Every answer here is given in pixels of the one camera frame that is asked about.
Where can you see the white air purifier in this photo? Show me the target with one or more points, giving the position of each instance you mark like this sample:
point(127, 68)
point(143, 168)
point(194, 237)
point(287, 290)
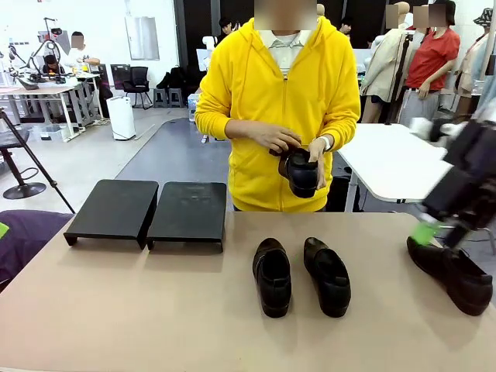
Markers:
point(121, 120)

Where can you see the black bar stool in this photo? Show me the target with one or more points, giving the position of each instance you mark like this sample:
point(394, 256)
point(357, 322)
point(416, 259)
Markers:
point(23, 190)

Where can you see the background robot on workbench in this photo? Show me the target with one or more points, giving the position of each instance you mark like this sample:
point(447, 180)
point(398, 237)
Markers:
point(56, 33)

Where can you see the black tripod pole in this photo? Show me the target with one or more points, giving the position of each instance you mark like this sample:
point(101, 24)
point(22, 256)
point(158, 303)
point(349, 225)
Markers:
point(401, 77)

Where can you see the grey background workbench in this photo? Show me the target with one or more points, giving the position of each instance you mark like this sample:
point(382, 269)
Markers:
point(38, 90)

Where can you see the black leather loafer shoe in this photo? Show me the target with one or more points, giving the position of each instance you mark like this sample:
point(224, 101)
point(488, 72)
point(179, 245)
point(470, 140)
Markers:
point(273, 286)
point(329, 283)
point(302, 176)
point(453, 275)

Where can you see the black tripod leg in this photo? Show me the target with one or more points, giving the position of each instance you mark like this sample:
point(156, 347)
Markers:
point(38, 166)

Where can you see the background person in black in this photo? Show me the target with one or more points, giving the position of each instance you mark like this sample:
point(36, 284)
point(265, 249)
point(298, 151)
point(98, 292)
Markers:
point(225, 24)

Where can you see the grey plastic stool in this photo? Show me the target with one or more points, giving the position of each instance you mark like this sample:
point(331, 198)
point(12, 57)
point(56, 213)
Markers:
point(175, 95)
point(160, 95)

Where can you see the person in yellow hoodie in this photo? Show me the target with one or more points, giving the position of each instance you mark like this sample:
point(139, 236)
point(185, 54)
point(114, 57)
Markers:
point(271, 77)

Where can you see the person's left hand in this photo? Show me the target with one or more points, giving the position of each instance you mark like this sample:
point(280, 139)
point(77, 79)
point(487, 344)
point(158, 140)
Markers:
point(323, 155)

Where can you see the mannequin in red shirt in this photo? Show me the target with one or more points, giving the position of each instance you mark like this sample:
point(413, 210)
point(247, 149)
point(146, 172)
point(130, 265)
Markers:
point(432, 58)

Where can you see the mannequin in beige coat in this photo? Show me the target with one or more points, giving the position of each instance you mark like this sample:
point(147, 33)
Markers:
point(387, 66)

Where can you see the black office chair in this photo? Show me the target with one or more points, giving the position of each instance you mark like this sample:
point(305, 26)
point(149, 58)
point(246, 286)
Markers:
point(138, 79)

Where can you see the computer tower with lights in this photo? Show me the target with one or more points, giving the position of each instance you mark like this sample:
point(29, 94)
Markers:
point(192, 106)

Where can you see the white folding table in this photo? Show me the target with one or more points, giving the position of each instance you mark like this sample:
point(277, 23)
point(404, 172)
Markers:
point(387, 162)

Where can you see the seated person white shirt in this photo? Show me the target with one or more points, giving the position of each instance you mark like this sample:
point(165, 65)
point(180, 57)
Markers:
point(79, 58)

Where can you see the person's right forearm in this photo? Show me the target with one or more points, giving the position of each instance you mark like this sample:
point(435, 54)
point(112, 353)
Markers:
point(217, 124)

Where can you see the person's right hand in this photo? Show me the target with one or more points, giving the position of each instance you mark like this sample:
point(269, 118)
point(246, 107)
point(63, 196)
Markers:
point(275, 135)

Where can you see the silver wall panel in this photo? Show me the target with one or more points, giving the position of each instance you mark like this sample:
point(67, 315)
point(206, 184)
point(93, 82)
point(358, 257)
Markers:
point(142, 38)

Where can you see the purple cloth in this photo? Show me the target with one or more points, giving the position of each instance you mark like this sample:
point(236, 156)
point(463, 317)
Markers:
point(27, 240)

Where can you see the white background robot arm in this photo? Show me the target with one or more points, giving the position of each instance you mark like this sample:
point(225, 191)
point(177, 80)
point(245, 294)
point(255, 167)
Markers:
point(209, 40)

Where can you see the person's left forearm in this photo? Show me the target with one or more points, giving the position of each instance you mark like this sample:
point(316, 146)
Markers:
point(345, 128)

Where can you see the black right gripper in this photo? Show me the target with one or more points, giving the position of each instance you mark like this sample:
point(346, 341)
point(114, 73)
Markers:
point(465, 174)

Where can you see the black bag pile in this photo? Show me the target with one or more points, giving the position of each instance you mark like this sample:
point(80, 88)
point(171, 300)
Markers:
point(176, 77)

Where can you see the clear storage box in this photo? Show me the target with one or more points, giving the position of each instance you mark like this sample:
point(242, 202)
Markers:
point(52, 133)

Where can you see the black metal shoe stand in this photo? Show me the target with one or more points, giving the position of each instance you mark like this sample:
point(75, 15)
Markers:
point(116, 209)
point(186, 217)

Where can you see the white wristwatch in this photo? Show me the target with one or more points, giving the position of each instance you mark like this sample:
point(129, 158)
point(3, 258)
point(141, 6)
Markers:
point(328, 143)

